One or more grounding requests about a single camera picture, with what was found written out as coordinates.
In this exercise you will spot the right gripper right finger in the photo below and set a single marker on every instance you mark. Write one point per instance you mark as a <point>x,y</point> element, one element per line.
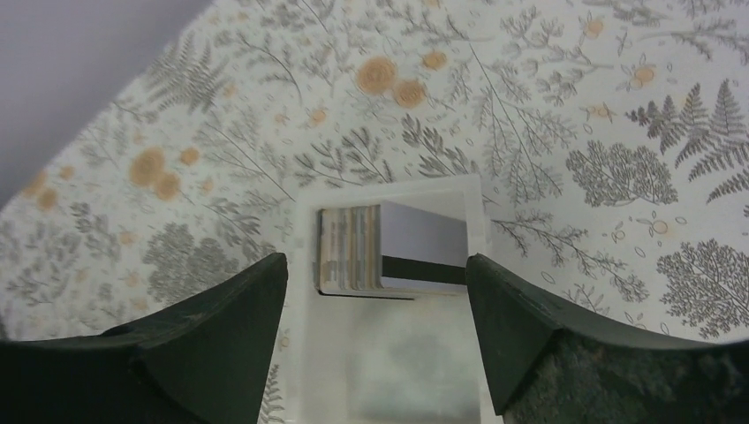
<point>548,360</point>

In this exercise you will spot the floral table mat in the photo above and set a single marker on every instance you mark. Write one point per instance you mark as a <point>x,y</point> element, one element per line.
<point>610,139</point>

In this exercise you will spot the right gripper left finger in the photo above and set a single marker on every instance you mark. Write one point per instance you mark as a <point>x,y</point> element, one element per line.
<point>205,359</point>

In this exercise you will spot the silver cards in box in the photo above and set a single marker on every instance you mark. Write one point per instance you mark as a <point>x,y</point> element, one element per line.
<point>389,251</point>

